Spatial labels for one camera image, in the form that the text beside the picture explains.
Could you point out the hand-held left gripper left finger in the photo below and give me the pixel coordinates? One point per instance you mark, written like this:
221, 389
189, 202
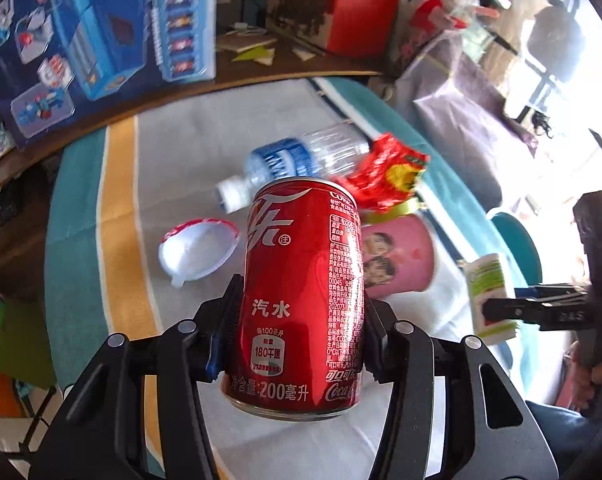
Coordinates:
213, 360

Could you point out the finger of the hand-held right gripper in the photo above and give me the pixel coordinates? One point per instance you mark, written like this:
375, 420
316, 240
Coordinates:
506, 310
551, 290

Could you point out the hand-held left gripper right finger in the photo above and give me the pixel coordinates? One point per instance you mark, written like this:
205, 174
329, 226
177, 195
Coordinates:
376, 340

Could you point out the white pill bottle green label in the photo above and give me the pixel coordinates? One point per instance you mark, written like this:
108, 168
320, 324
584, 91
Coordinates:
488, 280

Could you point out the pink cup green lid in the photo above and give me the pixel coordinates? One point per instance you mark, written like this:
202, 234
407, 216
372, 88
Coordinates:
406, 270

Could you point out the red soda can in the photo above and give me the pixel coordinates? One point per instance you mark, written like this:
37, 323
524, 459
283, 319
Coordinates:
291, 285

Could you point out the red snack wrapper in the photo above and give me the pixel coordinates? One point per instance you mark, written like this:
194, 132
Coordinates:
386, 170

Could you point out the white plastic lid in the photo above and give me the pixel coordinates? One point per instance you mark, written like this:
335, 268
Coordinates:
196, 250

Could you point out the blue jeans leg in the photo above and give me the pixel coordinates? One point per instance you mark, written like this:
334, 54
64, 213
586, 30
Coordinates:
566, 435

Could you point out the striped teal tablecloth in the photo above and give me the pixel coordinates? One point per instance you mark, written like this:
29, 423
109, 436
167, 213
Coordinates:
106, 235

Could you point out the purple paper bag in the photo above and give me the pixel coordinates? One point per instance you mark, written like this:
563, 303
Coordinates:
471, 125

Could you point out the black tripod stand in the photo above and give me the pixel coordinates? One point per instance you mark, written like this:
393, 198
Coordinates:
38, 420

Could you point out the green paper bag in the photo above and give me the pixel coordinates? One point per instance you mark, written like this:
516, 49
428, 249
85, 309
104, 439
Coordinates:
21, 345

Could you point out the clear water bottle blue label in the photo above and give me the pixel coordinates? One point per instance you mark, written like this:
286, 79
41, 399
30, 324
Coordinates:
291, 160

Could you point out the dark round object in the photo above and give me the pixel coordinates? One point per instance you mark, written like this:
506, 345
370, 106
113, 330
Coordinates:
556, 35

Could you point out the black keyboard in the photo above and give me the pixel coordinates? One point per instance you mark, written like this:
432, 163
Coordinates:
1, 210

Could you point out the wooden desk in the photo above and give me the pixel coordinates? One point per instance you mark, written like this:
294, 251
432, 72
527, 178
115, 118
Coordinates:
261, 72

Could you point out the pink white plastic bag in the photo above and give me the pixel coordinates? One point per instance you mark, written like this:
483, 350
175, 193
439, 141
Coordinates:
431, 15

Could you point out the folded yellow paper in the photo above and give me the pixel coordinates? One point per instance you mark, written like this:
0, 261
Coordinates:
256, 55

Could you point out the red gift bag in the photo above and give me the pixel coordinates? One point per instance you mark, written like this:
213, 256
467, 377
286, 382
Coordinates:
351, 0

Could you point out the blue toy box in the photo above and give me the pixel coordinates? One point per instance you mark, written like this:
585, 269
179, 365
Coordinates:
106, 35

